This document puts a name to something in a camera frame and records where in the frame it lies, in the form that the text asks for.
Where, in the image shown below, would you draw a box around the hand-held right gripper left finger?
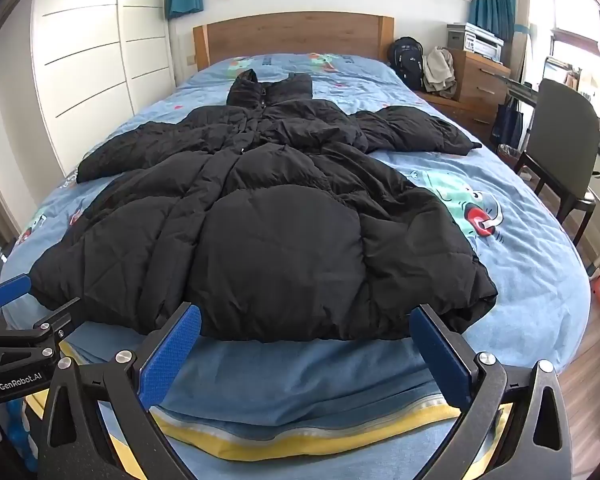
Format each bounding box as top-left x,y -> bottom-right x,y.
37,302 -> 203,480

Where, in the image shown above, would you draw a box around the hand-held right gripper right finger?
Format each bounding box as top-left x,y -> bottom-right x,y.
410,304 -> 573,480

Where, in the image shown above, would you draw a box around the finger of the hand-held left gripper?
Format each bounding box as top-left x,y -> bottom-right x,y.
0,274 -> 33,331
32,298 -> 84,336

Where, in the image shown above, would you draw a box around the black puffer coat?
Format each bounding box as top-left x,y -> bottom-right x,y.
30,67 -> 498,343

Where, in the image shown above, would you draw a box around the beige crumpled clothes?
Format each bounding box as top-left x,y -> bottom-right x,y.
422,46 -> 458,100

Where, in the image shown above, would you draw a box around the blue white printed cloth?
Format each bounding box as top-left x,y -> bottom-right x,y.
2,397 -> 43,473

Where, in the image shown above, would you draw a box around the bed with blue quilt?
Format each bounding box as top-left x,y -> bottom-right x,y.
0,52 -> 593,480

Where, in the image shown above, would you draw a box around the wicker wastebasket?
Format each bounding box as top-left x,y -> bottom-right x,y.
496,143 -> 521,168

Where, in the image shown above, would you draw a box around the white wardrobe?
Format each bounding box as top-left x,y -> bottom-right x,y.
0,0 -> 176,231

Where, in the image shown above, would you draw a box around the dark blue bag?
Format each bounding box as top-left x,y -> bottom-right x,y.
490,96 -> 526,151

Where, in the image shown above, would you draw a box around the dark chair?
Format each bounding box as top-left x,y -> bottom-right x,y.
514,78 -> 600,250

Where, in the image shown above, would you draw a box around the wooden dresser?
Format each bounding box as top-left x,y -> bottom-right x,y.
417,49 -> 512,142

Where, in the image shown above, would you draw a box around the black backpack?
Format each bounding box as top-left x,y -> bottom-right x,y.
387,36 -> 426,92

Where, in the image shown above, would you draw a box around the white printer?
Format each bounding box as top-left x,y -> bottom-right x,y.
464,22 -> 506,63

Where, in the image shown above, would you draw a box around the wooden headboard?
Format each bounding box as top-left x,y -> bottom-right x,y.
192,11 -> 396,73

